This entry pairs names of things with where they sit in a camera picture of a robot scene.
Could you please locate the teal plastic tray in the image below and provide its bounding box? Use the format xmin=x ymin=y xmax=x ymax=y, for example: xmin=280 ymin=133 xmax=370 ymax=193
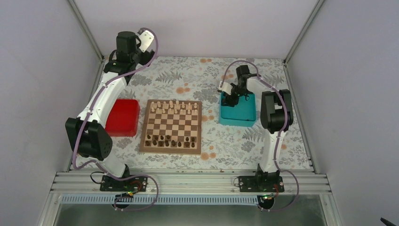
xmin=219 ymin=92 xmax=257 ymax=127

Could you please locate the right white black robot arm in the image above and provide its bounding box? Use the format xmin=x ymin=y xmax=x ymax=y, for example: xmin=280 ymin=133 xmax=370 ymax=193
xmin=217 ymin=65 xmax=294 ymax=193

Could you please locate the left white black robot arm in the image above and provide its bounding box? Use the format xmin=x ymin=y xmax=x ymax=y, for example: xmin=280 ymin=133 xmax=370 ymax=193
xmin=65 ymin=28 xmax=159 ymax=191

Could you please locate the wooden chess board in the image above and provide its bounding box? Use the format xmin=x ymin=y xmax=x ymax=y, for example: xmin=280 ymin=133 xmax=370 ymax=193
xmin=139 ymin=99 xmax=202 ymax=155

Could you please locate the floral patterned table mat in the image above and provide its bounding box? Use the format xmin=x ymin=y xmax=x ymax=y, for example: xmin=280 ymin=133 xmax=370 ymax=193
xmin=74 ymin=55 xmax=314 ymax=171

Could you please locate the red plastic tray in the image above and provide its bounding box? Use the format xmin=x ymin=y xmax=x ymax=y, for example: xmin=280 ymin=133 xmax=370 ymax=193
xmin=105 ymin=99 xmax=140 ymax=137

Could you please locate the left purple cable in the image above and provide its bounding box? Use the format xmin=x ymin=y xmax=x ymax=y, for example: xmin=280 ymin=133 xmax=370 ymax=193
xmin=71 ymin=27 xmax=160 ymax=212

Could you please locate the purple cable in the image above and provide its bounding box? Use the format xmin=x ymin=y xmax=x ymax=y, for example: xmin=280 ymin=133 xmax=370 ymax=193
xmin=220 ymin=60 xmax=301 ymax=212
xmin=71 ymin=27 xmax=160 ymax=212

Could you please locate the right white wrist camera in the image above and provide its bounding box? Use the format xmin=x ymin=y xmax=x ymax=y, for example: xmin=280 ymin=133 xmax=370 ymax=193
xmin=217 ymin=81 xmax=233 ymax=95

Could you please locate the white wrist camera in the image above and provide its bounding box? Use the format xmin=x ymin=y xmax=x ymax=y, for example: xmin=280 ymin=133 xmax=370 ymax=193
xmin=217 ymin=81 xmax=233 ymax=95
xmin=138 ymin=29 xmax=154 ymax=52

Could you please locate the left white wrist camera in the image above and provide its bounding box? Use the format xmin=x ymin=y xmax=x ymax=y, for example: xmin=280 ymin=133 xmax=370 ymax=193
xmin=138 ymin=29 xmax=154 ymax=52

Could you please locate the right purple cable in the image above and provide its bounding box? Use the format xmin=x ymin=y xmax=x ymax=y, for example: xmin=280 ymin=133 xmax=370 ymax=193
xmin=220 ymin=60 xmax=301 ymax=212

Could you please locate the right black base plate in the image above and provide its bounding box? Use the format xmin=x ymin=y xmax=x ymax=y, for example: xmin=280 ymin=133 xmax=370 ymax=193
xmin=238 ymin=176 xmax=285 ymax=193

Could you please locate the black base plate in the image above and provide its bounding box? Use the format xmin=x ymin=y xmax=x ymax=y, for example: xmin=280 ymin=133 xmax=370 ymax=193
xmin=99 ymin=176 xmax=148 ymax=192
xmin=238 ymin=176 xmax=285 ymax=193

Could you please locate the aluminium rail frame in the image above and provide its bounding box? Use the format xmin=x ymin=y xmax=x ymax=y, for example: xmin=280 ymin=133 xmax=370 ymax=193
xmin=50 ymin=169 xmax=331 ymax=195

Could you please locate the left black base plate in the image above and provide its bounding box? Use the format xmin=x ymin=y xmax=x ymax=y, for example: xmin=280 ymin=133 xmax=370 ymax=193
xmin=99 ymin=176 xmax=148 ymax=192

